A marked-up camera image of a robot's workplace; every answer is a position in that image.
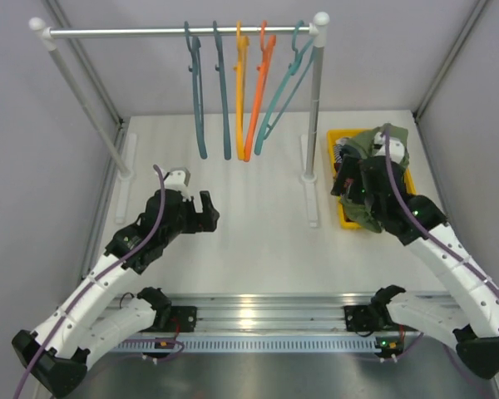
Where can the light teal hanger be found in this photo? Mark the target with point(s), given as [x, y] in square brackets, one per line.
[267, 125]

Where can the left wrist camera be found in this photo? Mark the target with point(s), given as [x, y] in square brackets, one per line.
[178, 180]

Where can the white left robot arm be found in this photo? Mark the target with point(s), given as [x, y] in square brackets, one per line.
[60, 351]

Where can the aluminium mounting rail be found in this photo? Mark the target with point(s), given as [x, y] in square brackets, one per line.
[273, 313]

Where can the yellow hanger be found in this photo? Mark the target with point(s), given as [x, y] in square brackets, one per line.
[242, 43]

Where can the dark teal hanger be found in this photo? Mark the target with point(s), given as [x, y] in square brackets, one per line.
[220, 68]
[193, 45]

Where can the striped garment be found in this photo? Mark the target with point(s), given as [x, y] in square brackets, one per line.
[340, 150]

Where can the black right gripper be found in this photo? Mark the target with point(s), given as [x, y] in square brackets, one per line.
[351, 168]

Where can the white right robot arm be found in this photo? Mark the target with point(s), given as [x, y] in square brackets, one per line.
[423, 229]

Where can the orange hanger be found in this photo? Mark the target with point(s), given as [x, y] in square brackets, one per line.
[267, 50]

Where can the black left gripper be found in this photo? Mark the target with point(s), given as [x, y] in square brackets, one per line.
[198, 218]

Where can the olive green tank top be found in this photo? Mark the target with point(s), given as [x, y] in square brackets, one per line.
[369, 175]

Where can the silver clothes rack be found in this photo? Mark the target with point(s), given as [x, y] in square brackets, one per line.
[317, 30]

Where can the slotted cable duct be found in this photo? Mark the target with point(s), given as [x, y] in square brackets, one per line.
[253, 344]

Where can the yellow plastic bin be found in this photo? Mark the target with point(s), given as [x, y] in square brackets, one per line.
[411, 183]

